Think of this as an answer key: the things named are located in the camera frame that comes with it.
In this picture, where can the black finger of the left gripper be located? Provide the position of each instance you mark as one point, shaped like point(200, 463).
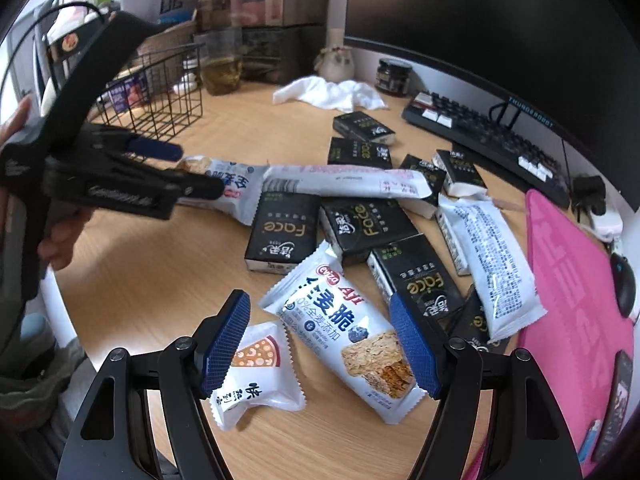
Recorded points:
point(198, 186)

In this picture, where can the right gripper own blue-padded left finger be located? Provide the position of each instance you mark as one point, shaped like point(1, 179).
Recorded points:
point(191, 369)

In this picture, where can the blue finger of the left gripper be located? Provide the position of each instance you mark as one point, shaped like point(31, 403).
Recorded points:
point(155, 149)

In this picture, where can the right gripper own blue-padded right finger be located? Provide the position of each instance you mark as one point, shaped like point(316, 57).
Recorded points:
point(450, 371)

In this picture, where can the white Aji snack packet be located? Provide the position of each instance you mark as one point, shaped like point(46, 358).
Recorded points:
point(242, 186)

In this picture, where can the small white pizza snack packet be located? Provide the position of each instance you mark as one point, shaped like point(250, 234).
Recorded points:
point(261, 374)

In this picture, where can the Aji wheat cracker packet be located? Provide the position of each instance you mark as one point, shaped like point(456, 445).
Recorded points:
point(318, 304)

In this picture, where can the dark desktop drawer organizer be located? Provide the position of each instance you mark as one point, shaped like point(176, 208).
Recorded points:
point(280, 38)

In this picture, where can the person's left hand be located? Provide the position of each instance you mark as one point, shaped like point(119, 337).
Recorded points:
point(57, 249)

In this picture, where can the black Face box bottom right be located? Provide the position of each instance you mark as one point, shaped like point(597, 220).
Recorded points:
point(470, 324)

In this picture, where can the white text-printed snack packet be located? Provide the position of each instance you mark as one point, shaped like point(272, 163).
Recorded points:
point(502, 276)

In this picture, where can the black Face box left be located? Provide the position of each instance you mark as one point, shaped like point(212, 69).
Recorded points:
point(284, 232)

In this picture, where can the long white pink snack packet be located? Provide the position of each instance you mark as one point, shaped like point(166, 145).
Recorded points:
point(347, 181)

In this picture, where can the black Face box front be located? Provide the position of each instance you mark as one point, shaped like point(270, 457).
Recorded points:
point(412, 268)

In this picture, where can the glass cup with tea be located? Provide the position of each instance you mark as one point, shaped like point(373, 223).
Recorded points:
point(220, 60)

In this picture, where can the pink desk mat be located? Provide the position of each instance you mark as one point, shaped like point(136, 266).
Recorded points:
point(576, 342)

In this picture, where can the white crumpled cloth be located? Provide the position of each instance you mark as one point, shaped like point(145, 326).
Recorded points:
point(345, 96)

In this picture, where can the black Face box right middle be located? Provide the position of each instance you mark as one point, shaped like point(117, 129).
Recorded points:
point(435, 178)

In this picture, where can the black smartphone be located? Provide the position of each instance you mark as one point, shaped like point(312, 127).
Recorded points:
point(617, 406)

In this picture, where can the small ceramic cat figurine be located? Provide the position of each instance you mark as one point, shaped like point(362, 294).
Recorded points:
point(335, 64)

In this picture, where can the black Face box near keyboard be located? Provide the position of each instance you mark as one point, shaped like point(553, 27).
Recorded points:
point(462, 178)

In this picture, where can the black computer mouse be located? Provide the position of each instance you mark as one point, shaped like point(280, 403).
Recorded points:
point(624, 284)

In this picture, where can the white power strip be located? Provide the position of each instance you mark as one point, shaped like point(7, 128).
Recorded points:
point(594, 211)

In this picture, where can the dark glass jar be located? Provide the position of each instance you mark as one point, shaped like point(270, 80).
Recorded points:
point(393, 77)

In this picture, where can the black mechanical keyboard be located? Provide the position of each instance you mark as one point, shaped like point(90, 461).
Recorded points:
point(492, 146)

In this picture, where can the black curved monitor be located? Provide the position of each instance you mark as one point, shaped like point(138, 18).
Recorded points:
point(573, 65)

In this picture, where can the black wire basket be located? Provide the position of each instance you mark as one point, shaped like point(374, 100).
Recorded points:
point(158, 93)

